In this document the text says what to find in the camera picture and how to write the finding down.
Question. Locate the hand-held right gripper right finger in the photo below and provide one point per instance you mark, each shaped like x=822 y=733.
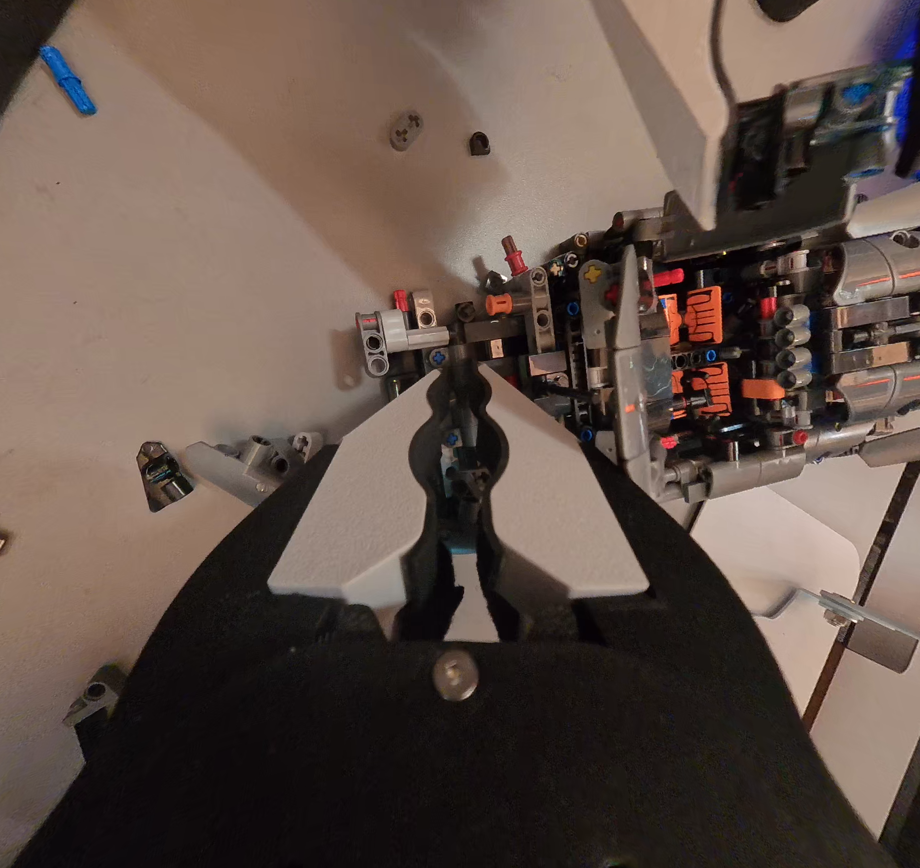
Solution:
x=568 y=516

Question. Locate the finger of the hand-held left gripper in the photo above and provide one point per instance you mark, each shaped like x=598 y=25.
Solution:
x=661 y=34

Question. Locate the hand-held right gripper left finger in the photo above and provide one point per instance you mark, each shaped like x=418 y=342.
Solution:
x=345 y=523

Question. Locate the grey lego fender assembly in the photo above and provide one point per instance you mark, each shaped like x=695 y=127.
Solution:
x=230 y=462

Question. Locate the grey lego headlight assembly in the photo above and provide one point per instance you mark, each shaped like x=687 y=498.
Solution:
x=790 y=156

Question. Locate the grey lego car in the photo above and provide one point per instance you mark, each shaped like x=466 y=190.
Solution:
x=719 y=350

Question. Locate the black triangular lego panel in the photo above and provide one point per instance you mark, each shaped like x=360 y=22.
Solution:
x=164 y=476

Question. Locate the small black rounded lego piece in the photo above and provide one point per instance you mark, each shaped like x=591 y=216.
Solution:
x=479 y=144

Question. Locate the small grey lego liftarm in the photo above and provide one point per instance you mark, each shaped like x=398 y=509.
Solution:
x=406 y=129

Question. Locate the dark grey lego connector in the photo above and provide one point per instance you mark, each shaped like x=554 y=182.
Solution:
x=90 y=695

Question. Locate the long blue lego pin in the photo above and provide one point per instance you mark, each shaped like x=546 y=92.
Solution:
x=68 y=80

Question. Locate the white book stand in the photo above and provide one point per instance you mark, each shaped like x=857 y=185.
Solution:
x=776 y=544

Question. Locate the blue storage bin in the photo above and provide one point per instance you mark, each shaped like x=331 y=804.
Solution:
x=898 y=27

